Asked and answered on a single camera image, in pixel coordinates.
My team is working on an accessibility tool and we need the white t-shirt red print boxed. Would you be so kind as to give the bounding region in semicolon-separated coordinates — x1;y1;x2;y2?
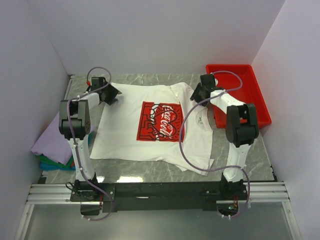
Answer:
90;82;214;176

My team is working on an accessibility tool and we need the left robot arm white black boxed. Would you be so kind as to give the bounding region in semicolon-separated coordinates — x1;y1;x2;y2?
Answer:
58;76;121;201

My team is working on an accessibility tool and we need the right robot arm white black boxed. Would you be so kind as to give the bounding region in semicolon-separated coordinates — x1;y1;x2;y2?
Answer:
190;73;259;200

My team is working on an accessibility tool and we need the red plastic bin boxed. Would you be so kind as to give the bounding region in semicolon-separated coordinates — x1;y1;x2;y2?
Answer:
205;64;272;129

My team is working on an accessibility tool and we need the folded lavender t-shirt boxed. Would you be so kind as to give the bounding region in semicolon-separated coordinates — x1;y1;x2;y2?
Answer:
30;113;73;165

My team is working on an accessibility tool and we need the folded green t-shirt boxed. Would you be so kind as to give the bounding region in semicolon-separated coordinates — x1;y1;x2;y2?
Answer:
34;154;74;168

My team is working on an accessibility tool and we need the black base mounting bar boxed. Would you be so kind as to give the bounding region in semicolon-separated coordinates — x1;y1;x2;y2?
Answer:
70;181;248;216

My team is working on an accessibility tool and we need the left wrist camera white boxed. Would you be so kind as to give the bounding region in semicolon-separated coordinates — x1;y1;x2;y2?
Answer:
85;80;92;92

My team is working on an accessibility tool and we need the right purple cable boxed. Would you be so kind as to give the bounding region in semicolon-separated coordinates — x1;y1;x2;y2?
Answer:
178;70;251;221

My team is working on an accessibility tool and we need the purple cable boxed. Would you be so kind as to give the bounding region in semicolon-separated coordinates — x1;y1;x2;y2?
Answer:
67;66;118;222
178;70;251;221

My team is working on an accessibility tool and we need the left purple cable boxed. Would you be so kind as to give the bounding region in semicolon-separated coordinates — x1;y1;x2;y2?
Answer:
67;66;118;222

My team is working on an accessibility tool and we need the aluminium rail frame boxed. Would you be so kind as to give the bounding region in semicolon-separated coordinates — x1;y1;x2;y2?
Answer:
14;181;302;240

